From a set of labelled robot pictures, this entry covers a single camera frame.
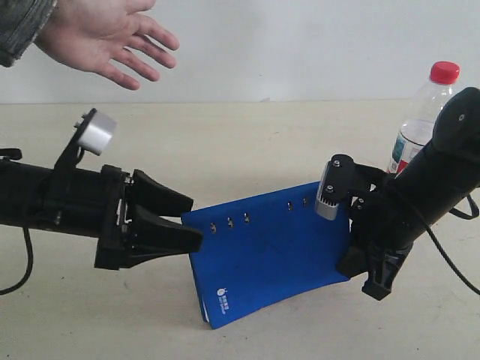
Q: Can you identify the grey knitted sleeve forearm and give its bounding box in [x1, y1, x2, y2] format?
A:
[1, 0, 57, 68]

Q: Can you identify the person's open bare hand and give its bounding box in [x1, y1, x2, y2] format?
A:
[34, 0, 179, 91]

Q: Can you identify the clear plastic water bottle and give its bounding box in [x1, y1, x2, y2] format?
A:
[386, 61, 461, 174]

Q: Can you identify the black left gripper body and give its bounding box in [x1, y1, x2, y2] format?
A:
[94, 165, 134, 270]

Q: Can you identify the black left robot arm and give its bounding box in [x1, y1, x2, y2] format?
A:
[1, 160, 203, 270]

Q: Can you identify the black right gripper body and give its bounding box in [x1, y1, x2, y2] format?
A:
[347, 175, 425, 263]

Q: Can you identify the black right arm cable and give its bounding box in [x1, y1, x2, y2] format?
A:
[382, 179, 480, 296]

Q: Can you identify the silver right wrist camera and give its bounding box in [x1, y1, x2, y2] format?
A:
[314, 154, 356, 221]

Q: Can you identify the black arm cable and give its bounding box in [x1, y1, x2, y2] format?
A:
[382, 179, 480, 296]
[0, 148, 35, 296]

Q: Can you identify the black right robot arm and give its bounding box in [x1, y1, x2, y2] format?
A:
[337, 87, 479, 301]

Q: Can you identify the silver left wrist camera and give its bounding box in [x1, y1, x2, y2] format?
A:
[53, 108, 117, 171]

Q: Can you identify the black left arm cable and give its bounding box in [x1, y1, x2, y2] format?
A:
[0, 148, 35, 296]

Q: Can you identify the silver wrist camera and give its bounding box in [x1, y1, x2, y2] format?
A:
[314, 154, 356, 221]
[53, 108, 117, 171]

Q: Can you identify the blue ring binder notebook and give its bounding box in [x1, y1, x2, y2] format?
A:
[181, 182, 350, 329]

